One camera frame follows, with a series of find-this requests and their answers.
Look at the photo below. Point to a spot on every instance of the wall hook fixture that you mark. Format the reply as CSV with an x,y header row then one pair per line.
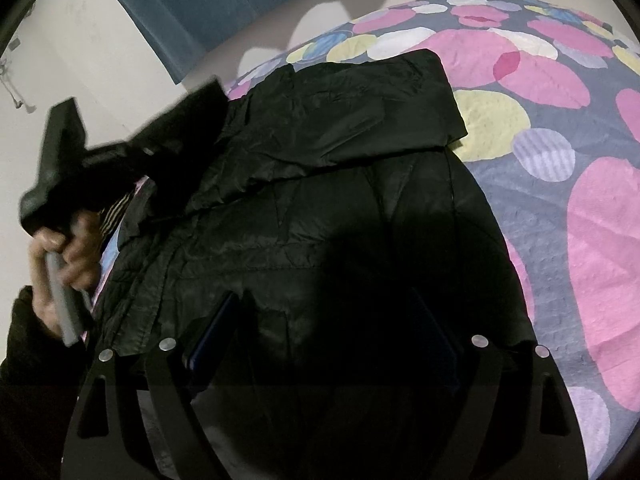
x,y
15,85

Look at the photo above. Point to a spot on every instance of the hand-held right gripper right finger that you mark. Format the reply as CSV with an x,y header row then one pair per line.
x,y
440,340

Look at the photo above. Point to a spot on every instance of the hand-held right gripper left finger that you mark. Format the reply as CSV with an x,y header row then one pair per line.
x,y
212,330

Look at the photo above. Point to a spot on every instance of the blue curtain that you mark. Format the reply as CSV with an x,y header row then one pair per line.
x,y
210,5

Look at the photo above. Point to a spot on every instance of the black puffer jacket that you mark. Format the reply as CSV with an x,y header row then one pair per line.
x,y
320,200

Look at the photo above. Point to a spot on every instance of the polka dot bed sheet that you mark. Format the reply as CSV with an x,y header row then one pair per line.
x,y
560,210

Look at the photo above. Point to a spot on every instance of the striped pillow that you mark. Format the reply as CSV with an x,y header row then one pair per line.
x,y
117,212

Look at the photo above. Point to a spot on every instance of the person's left hand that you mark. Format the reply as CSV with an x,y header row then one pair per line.
x,y
80,250

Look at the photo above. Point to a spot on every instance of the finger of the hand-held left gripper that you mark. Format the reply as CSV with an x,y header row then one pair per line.
x,y
185,120

